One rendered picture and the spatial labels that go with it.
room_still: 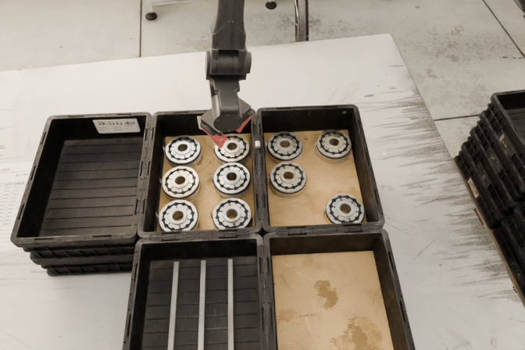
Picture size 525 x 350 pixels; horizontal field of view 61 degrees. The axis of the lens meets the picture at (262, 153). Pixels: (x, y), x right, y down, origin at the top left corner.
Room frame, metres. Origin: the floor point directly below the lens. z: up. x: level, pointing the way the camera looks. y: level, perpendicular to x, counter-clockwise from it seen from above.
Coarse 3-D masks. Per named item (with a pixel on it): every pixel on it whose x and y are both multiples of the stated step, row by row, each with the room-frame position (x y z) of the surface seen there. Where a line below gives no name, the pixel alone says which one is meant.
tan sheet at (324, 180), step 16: (304, 144) 0.81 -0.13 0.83; (304, 160) 0.75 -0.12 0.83; (320, 160) 0.75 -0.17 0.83; (352, 160) 0.75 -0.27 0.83; (320, 176) 0.69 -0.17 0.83; (336, 176) 0.69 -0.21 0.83; (352, 176) 0.69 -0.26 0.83; (272, 192) 0.64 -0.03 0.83; (304, 192) 0.64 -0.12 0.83; (320, 192) 0.64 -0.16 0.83; (336, 192) 0.64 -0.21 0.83; (352, 192) 0.64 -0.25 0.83; (272, 208) 0.59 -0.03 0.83; (288, 208) 0.59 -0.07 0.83; (304, 208) 0.59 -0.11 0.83; (320, 208) 0.59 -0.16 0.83; (272, 224) 0.54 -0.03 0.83; (288, 224) 0.54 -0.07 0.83; (304, 224) 0.54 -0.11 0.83
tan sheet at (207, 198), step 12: (204, 144) 0.81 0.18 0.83; (204, 156) 0.76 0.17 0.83; (168, 168) 0.72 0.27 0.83; (192, 168) 0.72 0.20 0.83; (204, 168) 0.72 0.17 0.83; (216, 168) 0.72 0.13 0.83; (204, 180) 0.68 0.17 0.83; (252, 180) 0.68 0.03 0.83; (204, 192) 0.64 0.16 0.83; (216, 192) 0.64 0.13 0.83; (252, 192) 0.64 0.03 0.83; (192, 204) 0.60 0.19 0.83; (204, 204) 0.60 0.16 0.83; (216, 204) 0.60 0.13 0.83; (252, 204) 0.60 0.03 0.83; (204, 216) 0.56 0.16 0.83; (252, 216) 0.56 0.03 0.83; (204, 228) 0.53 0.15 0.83
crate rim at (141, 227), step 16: (160, 112) 0.84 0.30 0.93; (176, 112) 0.85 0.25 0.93; (192, 112) 0.84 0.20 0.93; (256, 128) 0.79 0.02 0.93; (256, 160) 0.68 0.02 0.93; (256, 176) 0.63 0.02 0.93; (144, 192) 0.58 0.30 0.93; (256, 192) 0.58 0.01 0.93; (144, 208) 0.54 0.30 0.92; (256, 208) 0.53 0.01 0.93; (144, 224) 0.49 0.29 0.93; (256, 224) 0.49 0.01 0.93
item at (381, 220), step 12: (264, 108) 0.86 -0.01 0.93; (276, 108) 0.86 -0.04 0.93; (288, 108) 0.86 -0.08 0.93; (300, 108) 0.86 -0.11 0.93; (312, 108) 0.86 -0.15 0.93; (324, 108) 0.86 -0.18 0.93; (336, 108) 0.86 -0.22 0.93; (348, 108) 0.86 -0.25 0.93; (360, 120) 0.82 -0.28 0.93; (360, 132) 0.77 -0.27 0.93; (264, 168) 0.65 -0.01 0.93; (372, 168) 0.65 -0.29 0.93; (264, 180) 0.61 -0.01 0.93; (372, 180) 0.61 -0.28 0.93; (264, 192) 0.58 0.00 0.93; (372, 192) 0.58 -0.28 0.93; (264, 204) 0.55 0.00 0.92; (264, 216) 0.51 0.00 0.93; (264, 228) 0.48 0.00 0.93; (276, 228) 0.48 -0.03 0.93; (288, 228) 0.48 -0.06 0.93; (300, 228) 0.48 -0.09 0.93; (312, 228) 0.48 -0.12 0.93; (324, 228) 0.48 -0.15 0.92; (336, 228) 0.48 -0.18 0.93; (348, 228) 0.48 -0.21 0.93
